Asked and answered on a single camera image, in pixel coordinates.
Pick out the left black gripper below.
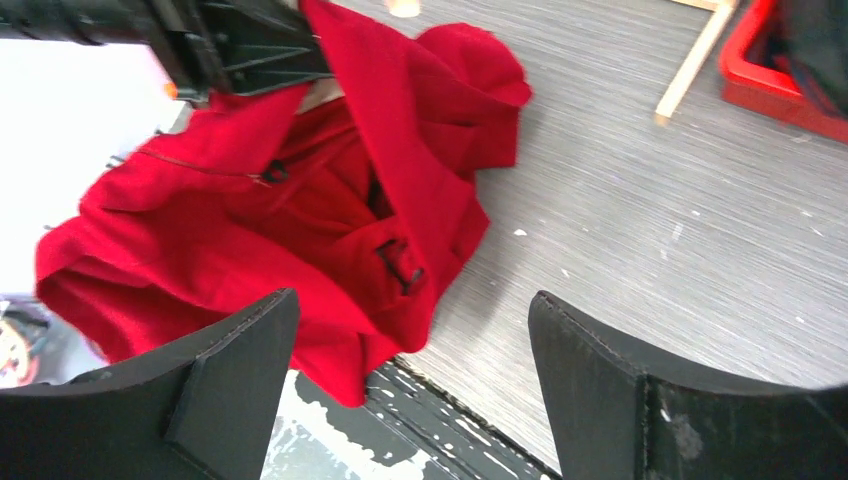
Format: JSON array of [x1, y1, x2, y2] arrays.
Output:
[[1, 0, 332, 105]]

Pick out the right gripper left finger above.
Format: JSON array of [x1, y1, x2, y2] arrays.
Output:
[[1, 289, 300, 479]]

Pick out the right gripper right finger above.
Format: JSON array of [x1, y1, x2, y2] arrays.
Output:
[[528, 291, 847, 480]]

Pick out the red skirt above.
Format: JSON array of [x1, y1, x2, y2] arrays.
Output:
[[35, 1, 532, 407]]

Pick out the beige plastic hanger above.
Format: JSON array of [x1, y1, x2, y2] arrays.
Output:
[[296, 78, 344, 114]]

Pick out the dark plaid garment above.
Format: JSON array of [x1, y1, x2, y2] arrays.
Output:
[[778, 0, 847, 118]]

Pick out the red plastic bin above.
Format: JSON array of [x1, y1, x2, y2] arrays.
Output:
[[718, 1, 847, 143]]

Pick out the wooden clothes rack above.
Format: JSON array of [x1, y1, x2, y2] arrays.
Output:
[[654, 0, 739, 126]]

